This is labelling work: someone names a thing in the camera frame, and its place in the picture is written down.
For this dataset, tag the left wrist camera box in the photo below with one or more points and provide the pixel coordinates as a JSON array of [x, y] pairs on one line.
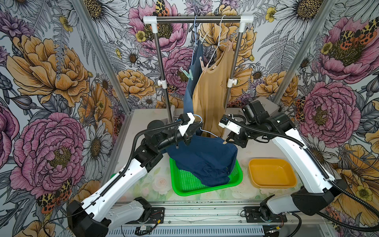
[[187, 119]]

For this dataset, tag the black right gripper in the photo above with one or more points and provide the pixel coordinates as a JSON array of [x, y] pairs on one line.
[[239, 140]]

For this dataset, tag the tan tank top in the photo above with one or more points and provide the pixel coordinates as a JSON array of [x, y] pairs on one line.
[[210, 91]]

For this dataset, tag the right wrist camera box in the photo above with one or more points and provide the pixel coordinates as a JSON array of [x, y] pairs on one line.
[[229, 124]]

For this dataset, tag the yellow plastic tray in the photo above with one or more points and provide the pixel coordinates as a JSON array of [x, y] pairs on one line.
[[270, 173]]

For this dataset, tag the green perforated plastic basket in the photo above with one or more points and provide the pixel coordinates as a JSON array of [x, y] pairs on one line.
[[185, 183]]

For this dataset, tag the silver metal case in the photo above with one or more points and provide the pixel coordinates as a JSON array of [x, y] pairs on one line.
[[262, 103]]

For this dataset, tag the teal plastic clothespin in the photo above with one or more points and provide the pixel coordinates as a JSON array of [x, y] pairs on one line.
[[188, 73]]

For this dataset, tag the light blue t-shirt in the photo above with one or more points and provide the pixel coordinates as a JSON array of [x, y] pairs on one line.
[[195, 71]]

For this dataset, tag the blue hanger of light shirt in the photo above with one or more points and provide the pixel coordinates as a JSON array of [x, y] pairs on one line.
[[195, 38]]

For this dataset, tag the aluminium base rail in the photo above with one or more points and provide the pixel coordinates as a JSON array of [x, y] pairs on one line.
[[226, 218]]

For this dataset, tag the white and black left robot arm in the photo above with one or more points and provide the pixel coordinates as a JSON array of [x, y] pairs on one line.
[[96, 215]]

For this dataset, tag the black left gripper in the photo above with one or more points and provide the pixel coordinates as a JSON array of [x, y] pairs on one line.
[[188, 136]]

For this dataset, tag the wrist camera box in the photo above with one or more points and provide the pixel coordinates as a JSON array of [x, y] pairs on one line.
[[229, 124], [187, 119]]

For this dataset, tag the dark blue t-shirt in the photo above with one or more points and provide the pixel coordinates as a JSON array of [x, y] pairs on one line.
[[204, 156]]

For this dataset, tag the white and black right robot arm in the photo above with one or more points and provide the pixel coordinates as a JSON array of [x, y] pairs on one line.
[[319, 188]]

